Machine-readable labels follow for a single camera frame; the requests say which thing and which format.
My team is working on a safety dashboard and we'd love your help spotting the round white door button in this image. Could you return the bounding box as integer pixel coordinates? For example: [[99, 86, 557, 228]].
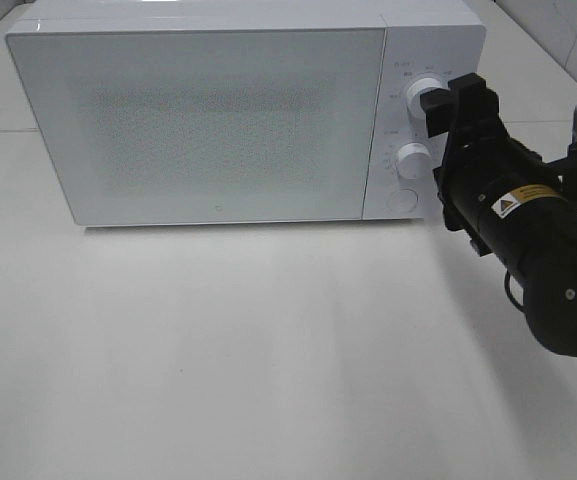
[[387, 189, 419, 218]]

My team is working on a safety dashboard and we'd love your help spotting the white microwave door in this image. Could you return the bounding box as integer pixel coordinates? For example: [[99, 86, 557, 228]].
[[7, 29, 384, 227]]

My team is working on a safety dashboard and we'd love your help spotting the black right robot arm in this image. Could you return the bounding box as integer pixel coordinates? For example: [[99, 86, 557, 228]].
[[420, 73, 577, 357]]

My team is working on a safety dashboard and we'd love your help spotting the white microwave knob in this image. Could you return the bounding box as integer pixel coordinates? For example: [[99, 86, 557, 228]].
[[395, 142, 434, 180], [405, 75, 447, 120]]

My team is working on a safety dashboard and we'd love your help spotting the white microwave oven body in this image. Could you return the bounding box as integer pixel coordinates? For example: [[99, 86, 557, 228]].
[[5, 1, 486, 221]]

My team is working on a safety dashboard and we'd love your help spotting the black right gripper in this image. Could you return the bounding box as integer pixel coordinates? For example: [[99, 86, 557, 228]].
[[420, 73, 548, 256]]

